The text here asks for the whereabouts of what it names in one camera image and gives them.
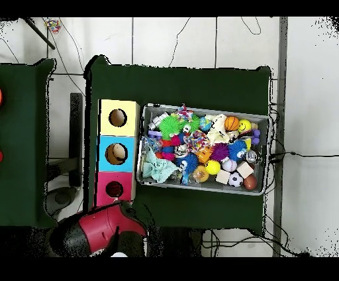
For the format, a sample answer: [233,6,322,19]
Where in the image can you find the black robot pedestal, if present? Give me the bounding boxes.
[146,227,205,258]

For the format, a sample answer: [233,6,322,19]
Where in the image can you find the black cable with connector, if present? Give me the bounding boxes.
[267,151,339,163]

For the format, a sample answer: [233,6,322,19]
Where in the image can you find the wooden box with three holes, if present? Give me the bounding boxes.
[94,99,140,208]

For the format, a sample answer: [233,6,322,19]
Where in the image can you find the brown football toy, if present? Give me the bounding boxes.
[243,174,258,191]

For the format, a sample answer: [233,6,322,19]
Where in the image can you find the orange basketball toy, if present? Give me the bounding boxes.
[224,115,241,133]

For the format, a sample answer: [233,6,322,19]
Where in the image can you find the plain yellow ball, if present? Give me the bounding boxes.
[205,160,222,176]

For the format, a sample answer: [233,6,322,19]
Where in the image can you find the yellow smiley face ball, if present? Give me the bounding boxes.
[238,119,252,134]

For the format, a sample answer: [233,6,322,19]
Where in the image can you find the black rod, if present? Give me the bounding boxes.
[23,17,56,50]

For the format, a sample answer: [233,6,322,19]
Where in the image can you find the large green spiky ball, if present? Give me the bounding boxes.
[159,115,185,141]

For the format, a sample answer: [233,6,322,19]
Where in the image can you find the dark green side table cloth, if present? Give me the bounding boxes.
[0,58,60,229]

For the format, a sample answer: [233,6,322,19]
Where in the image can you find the black and white soccer ball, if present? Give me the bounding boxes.
[228,172,244,188]

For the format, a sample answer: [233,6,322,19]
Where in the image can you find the wire mesh bin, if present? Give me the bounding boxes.
[136,103,272,196]

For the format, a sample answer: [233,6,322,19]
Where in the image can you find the purple spiky ball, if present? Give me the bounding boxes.
[210,142,230,162]

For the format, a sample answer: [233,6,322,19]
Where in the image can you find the black upright panel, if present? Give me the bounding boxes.
[69,92,83,188]

